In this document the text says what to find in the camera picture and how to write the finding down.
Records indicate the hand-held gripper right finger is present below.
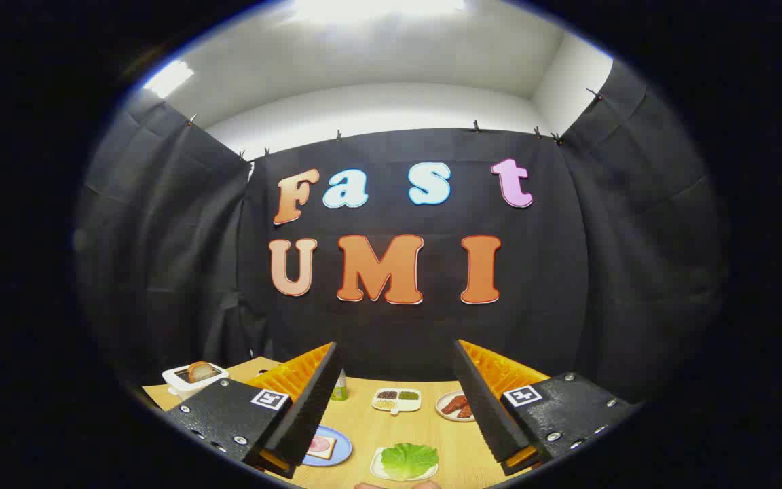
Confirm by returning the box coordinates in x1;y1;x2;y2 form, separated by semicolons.
452;339;641;476

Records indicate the white bread slice with crust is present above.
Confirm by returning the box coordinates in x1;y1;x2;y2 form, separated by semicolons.
307;435;337;461

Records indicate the black backdrop cloth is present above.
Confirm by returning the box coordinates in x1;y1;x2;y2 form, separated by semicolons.
72;58;731;408

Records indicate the wide ceiling light panel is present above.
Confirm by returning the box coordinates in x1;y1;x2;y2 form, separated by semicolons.
289;0;466;24

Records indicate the blue round plate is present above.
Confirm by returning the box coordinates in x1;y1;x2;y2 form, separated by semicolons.
301;425;353;467

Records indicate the small ceiling light panel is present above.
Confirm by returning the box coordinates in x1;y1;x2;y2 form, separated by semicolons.
143;60;195;99

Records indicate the green lettuce leaf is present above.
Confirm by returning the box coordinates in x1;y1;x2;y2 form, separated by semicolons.
381;443;440;482

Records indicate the white toaster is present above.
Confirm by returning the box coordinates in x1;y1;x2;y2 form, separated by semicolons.
162;362;230;401

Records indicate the white oval plate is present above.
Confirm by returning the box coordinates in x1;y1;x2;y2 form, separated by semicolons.
436;391;477;423

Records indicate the white square plate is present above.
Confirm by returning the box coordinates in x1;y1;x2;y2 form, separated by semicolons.
370;446;439;482

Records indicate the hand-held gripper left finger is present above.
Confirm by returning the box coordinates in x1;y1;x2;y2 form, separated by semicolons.
162;342;346;480

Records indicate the white divided dish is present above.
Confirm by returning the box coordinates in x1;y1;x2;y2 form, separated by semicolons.
372;388;422;416

